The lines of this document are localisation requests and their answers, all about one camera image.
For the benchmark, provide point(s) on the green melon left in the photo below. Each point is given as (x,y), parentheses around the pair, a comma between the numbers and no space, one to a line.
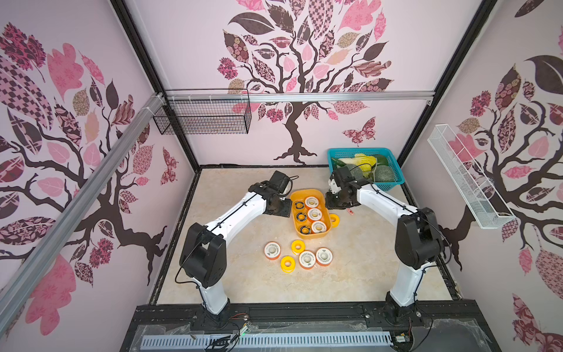
(356,171)

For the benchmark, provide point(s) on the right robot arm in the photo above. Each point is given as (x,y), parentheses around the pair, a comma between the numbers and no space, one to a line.
(418,240)

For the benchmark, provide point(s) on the yellow tape roll bottom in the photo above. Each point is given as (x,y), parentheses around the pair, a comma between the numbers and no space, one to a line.
(288,264)

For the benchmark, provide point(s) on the green melon right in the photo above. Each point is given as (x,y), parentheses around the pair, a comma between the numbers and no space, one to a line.
(383,174)

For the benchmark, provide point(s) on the black wire wall basket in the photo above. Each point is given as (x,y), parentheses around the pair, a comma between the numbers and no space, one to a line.
(205,112)

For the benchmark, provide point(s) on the yellow black tape roll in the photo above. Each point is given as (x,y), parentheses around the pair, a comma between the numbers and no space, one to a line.
(301,216)
(299,204)
(305,230)

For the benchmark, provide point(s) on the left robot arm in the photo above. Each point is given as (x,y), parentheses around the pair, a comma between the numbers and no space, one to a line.
(204,253)

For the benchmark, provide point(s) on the white wire wall shelf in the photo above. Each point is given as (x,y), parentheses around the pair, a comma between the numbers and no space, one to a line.
(477,189)

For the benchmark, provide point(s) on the yellow tape roll centre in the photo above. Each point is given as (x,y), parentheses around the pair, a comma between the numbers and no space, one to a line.
(298,246)

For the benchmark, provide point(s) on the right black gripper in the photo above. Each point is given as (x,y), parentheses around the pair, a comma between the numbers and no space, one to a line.
(339,200)

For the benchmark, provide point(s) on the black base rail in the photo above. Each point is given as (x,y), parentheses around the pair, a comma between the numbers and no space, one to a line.
(435,326)

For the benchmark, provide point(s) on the white slotted cable duct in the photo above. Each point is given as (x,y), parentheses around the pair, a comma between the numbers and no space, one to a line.
(198,342)

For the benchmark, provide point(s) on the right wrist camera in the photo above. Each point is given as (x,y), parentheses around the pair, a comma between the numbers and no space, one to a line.
(340,179)

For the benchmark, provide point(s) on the yellow plastic storage box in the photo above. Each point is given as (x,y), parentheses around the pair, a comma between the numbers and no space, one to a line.
(300,196)

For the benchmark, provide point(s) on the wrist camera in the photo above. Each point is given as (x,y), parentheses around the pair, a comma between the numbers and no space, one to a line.
(279,182)
(340,179)

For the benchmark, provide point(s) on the teal plastic basket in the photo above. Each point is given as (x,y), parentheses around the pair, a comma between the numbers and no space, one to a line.
(340,157)

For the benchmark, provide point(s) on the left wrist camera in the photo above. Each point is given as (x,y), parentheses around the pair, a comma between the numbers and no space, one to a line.
(279,182)

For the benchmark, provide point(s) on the yellow tape roll top right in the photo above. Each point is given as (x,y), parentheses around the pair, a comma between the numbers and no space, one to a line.
(335,220)

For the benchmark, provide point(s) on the green melon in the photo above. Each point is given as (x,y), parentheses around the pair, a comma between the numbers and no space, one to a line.
(383,174)
(356,171)

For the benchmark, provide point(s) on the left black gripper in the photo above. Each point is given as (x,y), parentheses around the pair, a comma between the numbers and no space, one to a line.
(284,210)

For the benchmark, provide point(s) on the orange tape roll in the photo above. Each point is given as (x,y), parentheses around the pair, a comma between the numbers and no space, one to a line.
(324,256)
(272,250)
(307,260)
(318,227)
(314,214)
(312,202)

